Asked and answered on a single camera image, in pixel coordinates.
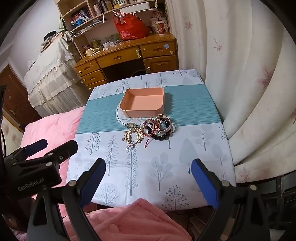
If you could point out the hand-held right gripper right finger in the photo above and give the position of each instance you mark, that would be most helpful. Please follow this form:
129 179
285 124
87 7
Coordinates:
205 185

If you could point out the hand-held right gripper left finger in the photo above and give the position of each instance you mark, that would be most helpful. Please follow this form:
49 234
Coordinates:
92 183

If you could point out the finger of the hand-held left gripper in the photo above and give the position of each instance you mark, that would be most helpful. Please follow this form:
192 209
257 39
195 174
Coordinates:
62 149
34 146

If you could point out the pink plastic tray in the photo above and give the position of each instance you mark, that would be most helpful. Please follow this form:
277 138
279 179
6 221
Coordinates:
143 104

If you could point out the tree print tablecloth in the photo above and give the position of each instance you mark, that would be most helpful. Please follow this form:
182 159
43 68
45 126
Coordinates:
161 157

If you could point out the brown wooden door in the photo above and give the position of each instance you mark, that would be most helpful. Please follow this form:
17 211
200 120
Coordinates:
16 97

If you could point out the pink fleece clothing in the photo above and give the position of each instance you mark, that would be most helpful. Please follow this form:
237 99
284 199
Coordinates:
138 220

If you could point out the white lace furniture cover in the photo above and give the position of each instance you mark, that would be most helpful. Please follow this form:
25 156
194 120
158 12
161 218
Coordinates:
50 76

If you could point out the cream mug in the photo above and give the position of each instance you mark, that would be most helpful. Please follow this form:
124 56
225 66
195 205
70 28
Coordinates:
89 52

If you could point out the stack of books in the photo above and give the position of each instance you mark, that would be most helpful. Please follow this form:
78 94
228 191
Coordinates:
49 40

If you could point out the wooden desk with drawers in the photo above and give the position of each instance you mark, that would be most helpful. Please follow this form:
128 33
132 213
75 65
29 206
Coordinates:
120 55

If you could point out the row of small desk bottles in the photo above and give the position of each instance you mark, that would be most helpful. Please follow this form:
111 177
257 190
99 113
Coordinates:
106 44

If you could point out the cream floral curtain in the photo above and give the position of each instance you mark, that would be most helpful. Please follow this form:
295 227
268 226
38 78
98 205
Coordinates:
242 69

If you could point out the red plastic bag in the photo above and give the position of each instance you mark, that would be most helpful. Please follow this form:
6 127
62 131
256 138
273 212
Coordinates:
129 27

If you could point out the wooden desk hutch shelf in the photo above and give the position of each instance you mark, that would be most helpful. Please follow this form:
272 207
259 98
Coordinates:
67 9

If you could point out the floral mug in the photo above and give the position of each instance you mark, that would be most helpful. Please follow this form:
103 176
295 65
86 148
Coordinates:
153 26

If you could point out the dark metal frame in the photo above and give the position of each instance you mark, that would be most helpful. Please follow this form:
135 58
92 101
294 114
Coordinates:
277 208

